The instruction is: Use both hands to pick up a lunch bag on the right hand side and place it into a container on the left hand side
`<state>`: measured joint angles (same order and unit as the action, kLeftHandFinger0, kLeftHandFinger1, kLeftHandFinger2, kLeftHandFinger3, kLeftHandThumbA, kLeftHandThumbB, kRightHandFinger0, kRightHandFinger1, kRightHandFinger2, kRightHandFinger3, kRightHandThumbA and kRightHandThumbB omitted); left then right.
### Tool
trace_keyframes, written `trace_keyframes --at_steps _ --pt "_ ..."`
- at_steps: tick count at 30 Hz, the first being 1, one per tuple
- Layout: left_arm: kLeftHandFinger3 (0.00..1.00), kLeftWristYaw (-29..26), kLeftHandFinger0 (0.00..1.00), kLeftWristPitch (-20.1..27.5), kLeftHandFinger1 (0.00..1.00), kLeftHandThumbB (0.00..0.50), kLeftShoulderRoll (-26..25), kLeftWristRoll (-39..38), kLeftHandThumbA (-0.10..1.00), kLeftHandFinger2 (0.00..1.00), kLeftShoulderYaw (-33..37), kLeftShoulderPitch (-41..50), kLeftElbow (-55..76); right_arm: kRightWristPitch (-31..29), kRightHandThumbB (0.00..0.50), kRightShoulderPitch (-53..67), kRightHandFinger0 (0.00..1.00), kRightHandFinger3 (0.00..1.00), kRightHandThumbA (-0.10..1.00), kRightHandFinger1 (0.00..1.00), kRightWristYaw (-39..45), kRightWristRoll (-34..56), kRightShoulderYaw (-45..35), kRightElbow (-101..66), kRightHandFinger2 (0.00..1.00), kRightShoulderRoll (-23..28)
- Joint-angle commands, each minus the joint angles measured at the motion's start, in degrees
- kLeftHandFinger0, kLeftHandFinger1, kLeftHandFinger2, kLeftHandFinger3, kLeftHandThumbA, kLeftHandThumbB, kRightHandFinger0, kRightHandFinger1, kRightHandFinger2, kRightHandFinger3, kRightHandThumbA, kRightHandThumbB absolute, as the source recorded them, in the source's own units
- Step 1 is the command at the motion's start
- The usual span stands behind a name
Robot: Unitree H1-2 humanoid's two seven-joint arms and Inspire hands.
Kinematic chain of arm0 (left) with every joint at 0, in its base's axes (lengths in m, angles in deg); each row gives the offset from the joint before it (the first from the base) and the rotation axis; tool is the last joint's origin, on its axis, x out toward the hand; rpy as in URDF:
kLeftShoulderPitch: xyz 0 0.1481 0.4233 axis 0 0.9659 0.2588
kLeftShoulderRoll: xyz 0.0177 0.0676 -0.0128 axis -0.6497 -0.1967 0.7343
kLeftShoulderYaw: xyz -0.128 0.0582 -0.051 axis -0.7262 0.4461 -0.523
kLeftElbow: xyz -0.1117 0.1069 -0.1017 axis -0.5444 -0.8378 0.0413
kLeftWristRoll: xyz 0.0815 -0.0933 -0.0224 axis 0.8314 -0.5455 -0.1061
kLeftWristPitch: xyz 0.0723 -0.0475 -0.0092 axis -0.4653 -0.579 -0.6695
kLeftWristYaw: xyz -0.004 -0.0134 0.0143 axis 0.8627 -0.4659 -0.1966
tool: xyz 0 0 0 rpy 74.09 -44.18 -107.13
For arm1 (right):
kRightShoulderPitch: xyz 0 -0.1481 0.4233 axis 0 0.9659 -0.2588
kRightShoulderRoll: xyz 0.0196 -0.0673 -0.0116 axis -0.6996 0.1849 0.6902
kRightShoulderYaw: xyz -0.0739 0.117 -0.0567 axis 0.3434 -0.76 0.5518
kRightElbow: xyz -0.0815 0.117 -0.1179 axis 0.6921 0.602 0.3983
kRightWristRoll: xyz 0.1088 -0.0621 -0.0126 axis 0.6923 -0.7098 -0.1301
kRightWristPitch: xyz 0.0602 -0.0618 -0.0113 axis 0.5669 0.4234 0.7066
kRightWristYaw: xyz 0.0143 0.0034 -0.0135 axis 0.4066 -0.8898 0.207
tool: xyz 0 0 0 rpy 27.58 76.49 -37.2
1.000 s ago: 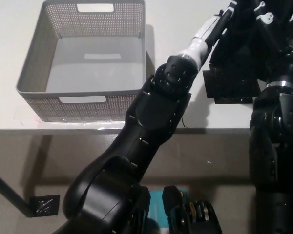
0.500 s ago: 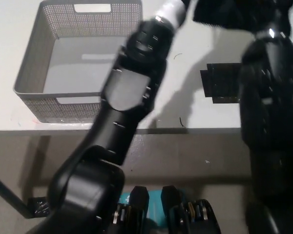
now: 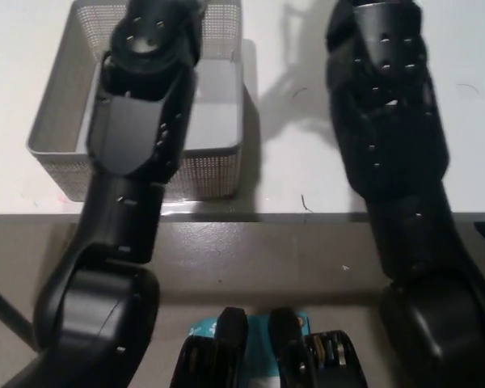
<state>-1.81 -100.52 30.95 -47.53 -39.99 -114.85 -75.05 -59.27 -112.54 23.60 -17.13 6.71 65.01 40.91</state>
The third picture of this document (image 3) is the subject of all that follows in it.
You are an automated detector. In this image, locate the clear glossy tape strip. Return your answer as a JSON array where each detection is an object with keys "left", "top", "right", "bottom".
[{"left": 161, "top": 197, "right": 235, "bottom": 217}]

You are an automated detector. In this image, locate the grey perforated plastic basket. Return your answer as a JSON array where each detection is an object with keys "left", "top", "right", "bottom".
[{"left": 26, "top": 0, "right": 256, "bottom": 201}]

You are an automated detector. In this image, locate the robot left black body block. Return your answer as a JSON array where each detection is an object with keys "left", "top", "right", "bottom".
[{"left": 173, "top": 306, "right": 250, "bottom": 388}]

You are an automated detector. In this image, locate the dark grey table leg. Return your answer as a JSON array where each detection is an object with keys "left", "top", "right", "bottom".
[{"left": 0, "top": 278, "right": 40, "bottom": 352}]

